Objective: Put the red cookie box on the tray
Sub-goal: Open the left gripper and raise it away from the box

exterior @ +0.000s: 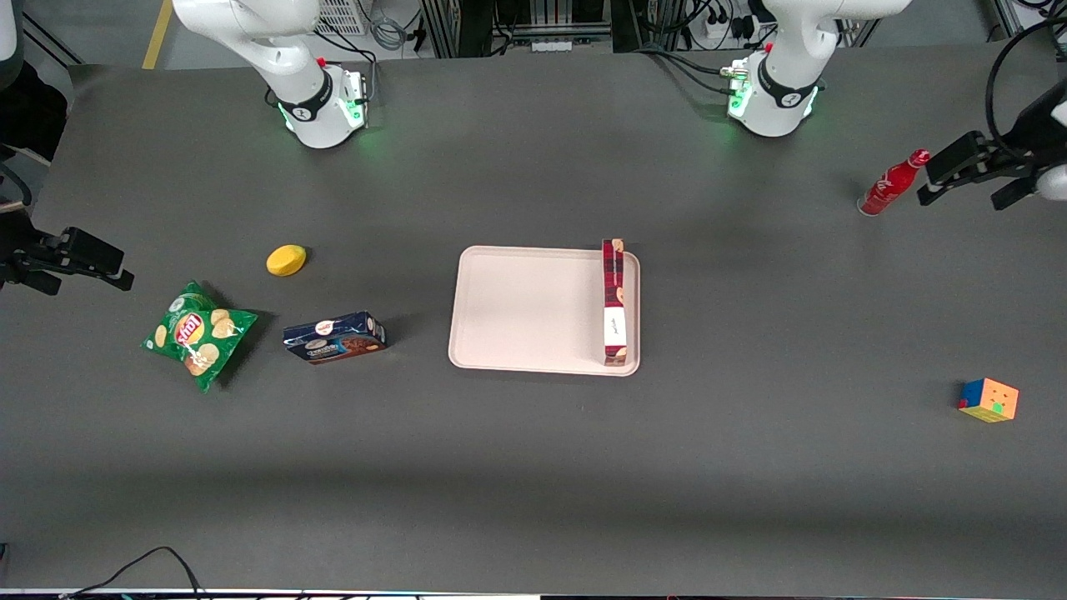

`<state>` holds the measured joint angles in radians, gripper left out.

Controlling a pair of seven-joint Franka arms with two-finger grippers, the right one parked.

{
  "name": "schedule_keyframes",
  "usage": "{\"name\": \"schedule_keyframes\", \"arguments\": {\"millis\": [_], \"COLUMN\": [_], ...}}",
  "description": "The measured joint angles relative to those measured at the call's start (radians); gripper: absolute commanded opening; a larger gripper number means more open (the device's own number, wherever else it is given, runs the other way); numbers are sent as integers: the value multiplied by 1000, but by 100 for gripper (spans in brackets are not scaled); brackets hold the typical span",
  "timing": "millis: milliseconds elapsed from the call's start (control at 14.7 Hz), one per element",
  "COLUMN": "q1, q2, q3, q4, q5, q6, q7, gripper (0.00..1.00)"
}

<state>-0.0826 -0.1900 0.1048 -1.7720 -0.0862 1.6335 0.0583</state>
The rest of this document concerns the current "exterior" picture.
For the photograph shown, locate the green Lay's chips bag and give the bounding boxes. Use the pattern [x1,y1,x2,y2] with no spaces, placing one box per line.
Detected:
[140,281,259,393]

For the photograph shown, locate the aluminium frame post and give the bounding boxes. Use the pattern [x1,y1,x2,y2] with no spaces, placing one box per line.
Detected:
[992,0,1067,38]

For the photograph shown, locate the grey coiled cable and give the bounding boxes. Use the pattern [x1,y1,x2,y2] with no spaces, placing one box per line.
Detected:
[369,15,411,53]

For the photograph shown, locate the black base cable bundle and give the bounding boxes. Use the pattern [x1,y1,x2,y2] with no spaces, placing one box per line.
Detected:
[632,46,743,97]

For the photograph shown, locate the yellow lemon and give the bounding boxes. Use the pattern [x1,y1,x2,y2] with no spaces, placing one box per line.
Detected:
[266,244,308,277]

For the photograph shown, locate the white power strip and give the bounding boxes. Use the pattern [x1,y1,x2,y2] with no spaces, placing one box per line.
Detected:
[704,8,755,40]

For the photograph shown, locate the white perforated box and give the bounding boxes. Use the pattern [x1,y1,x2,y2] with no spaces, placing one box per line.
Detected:
[315,0,368,37]

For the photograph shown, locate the black equipment rack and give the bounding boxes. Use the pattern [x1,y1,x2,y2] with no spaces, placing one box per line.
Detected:
[419,0,614,59]

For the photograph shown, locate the black arm-mounted cable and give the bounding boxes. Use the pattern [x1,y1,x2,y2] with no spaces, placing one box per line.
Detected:
[986,15,1067,143]

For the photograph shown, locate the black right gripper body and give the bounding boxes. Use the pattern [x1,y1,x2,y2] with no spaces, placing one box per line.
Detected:
[0,227,126,284]

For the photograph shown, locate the red cola bottle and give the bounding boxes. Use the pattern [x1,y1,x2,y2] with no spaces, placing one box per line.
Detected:
[858,148,932,218]

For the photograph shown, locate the red cookie box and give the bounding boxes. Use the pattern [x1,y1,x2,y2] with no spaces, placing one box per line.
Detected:
[601,238,628,368]

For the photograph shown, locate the white rectangular tray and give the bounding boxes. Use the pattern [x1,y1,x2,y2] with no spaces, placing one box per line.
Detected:
[448,245,642,378]

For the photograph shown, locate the colourful Rubik's cube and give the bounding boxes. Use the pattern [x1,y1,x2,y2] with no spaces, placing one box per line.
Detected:
[957,377,1019,424]

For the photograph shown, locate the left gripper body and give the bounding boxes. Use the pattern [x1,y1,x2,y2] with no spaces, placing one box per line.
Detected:
[927,131,1067,201]

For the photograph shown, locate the thin black table cable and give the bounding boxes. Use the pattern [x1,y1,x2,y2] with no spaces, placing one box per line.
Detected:
[58,547,205,600]

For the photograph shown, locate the blue cookie box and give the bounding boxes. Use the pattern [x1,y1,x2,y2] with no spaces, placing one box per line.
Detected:
[283,311,388,365]

